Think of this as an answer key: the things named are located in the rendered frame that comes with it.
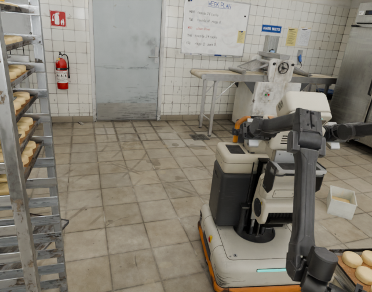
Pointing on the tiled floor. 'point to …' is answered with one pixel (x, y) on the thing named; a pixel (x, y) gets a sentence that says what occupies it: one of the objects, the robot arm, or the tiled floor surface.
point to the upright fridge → (360, 74)
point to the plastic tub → (341, 202)
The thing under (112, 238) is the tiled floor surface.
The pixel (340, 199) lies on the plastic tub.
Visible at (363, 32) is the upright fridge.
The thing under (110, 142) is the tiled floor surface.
